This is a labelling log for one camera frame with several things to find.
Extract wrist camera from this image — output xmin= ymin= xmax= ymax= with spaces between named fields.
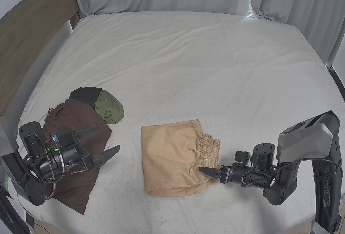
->
xmin=52 ymin=126 xmax=74 ymax=149
xmin=234 ymin=150 xmax=250 ymax=166

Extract black garment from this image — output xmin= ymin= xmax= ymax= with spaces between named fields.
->
xmin=69 ymin=87 xmax=102 ymax=109

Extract green garment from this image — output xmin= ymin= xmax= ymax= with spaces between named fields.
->
xmin=94 ymin=90 xmax=125 ymax=124

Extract bed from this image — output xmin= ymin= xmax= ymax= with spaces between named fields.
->
xmin=0 ymin=0 xmax=345 ymax=234

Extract green printed packet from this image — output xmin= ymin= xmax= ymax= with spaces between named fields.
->
xmin=0 ymin=173 xmax=10 ymax=191

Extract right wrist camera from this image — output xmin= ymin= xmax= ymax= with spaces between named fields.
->
xmin=234 ymin=150 xmax=250 ymax=166

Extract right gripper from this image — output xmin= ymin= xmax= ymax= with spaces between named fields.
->
xmin=219 ymin=164 xmax=253 ymax=185

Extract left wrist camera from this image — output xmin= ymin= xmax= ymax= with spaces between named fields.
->
xmin=52 ymin=126 xmax=74 ymax=149

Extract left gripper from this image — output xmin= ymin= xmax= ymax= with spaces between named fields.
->
xmin=47 ymin=126 xmax=121 ymax=174

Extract brown shorts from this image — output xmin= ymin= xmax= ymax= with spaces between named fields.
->
xmin=43 ymin=100 xmax=113 ymax=215

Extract beige shorts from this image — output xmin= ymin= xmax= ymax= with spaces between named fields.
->
xmin=141 ymin=119 xmax=221 ymax=197

